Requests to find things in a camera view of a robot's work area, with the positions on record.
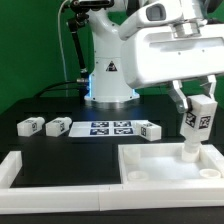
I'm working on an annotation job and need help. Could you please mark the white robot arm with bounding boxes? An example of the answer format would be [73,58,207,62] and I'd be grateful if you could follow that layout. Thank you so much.
[69,0,224,113]

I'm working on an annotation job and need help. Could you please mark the white U-shaped obstacle fence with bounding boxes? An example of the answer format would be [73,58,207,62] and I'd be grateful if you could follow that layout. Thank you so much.
[0,151,224,214]

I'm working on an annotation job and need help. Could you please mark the white square tabletop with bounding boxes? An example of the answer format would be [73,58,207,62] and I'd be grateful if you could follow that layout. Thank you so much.
[118,143,224,184]

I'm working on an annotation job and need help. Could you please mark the white cable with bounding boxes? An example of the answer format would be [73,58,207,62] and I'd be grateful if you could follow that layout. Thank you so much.
[57,0,70,98]

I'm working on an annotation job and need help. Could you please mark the black cable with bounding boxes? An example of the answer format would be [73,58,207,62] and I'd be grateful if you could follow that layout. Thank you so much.
[32,77,90,98]

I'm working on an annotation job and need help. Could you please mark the paper sheet with fiducial markers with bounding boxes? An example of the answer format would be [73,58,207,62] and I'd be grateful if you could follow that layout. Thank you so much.
[69,120,137,137]

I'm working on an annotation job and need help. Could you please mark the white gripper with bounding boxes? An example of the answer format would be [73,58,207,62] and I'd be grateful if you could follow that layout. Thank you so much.
[119,0,224,113]

